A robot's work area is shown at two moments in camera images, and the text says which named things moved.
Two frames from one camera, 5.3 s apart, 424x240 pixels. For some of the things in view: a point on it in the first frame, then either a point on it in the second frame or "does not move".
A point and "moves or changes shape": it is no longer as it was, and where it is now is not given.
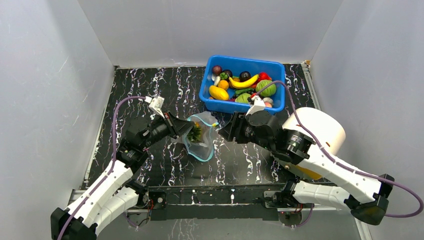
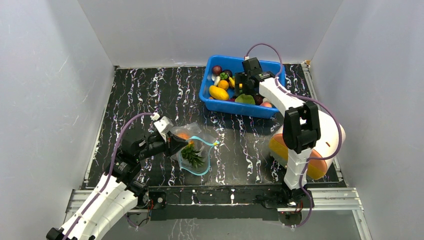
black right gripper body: (238, 125) → (241, 84)
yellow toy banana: (240, 85) does not move
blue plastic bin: (275, 70) does not move
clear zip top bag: (198, 139) moves or changes shape
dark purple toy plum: (229, 72) does not move
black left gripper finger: (179, 132) → (174, 149)
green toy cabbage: (242, 98) does not move
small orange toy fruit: (223, 84) does not move
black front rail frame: (212, 203) does not move
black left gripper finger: (181, 125) → (174, 143)
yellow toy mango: (218, 93) does not move
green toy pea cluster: (223, 76) does not move
